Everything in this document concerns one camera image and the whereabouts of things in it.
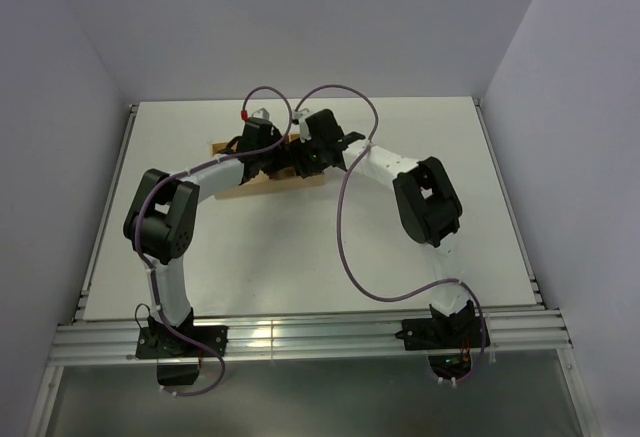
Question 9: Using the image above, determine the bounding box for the wooden compartment tray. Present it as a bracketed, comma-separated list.
[212, 138, 327, 200]

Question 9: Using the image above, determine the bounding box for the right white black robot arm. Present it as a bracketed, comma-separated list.
[291, 107, 478, 347]

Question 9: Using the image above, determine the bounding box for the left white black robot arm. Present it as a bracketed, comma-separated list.
[123, 117, 283, 356]

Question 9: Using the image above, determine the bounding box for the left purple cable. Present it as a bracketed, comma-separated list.
[133, 85, 292, 398]

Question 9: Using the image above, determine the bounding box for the purple cable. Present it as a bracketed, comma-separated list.
[296, 84, 489, 386]
[133, 85, 292, 398]

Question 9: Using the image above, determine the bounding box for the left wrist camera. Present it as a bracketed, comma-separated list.
[240, 107, 271, 126]

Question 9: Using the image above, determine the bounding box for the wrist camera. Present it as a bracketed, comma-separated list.
[240, 107, 271, 126]
[294, 108, 311, 143]

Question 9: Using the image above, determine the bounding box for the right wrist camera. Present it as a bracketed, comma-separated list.
[294, 108, 311, 143]

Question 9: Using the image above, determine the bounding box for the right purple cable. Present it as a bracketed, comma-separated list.
[296, 84, 489, 386]

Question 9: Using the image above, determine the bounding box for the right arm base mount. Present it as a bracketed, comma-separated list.
[395, 299, 491, 387]

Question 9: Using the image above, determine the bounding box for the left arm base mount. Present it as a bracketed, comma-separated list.
[134, 304, 229, 393]

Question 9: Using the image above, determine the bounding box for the aluminium rail frame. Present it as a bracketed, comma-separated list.
[48, 97, 571, 367]

